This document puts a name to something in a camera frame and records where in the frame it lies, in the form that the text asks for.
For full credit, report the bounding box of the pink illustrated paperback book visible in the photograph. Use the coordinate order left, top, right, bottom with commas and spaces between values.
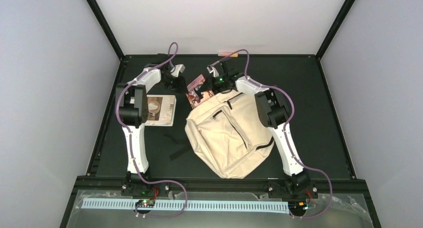
187, 74, 214, 109

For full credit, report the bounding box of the white coffee cover book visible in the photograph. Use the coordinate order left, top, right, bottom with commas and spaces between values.
146, 95, 177, 126

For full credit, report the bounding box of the orange highlighter pen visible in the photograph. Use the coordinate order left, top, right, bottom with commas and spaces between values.
217, 52, 239, 57

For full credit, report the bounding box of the beige canvas backpack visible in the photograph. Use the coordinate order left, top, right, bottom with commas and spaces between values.
185, 91, 274, 179

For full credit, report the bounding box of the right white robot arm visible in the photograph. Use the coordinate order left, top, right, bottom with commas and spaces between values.
199, 61, 311, 198

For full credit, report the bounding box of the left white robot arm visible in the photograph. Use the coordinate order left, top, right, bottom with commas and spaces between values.
115, 53, 187, 187

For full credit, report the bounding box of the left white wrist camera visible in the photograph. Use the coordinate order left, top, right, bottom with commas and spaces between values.
170, 64, 186, 77

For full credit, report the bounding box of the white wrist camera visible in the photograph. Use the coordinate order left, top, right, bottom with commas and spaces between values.
207, 65, 219, 77
170, 64, 186, 77

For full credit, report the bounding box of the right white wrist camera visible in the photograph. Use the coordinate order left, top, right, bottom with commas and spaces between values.
207, 65, 219, 77

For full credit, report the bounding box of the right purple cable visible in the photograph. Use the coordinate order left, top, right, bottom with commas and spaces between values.
208, 49, 333, 220

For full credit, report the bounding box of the purple cable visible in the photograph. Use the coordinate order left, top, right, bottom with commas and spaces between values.
208, 49, 333, 220
114, 42, 189, 220

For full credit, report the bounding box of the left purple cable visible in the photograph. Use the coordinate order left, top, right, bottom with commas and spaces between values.
114, 42, 189, 220

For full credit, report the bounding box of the black frame post left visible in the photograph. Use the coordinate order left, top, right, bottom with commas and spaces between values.
86, 0, 125, 60

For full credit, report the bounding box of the black frame post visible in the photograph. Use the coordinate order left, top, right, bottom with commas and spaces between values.
86, 0, 125, 60
315, 0, 356, 61

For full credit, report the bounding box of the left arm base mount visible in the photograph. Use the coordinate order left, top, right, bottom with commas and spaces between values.
121, 179, 170, 198

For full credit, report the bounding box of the light blue slotted cable duct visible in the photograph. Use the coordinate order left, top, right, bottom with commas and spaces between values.
79, 198, 289, 214

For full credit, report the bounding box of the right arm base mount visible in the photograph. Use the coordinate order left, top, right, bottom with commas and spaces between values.
266, 180, 318, 200

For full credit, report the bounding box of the black frame post right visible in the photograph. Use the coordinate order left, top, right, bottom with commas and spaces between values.
315, 0, 356, 61

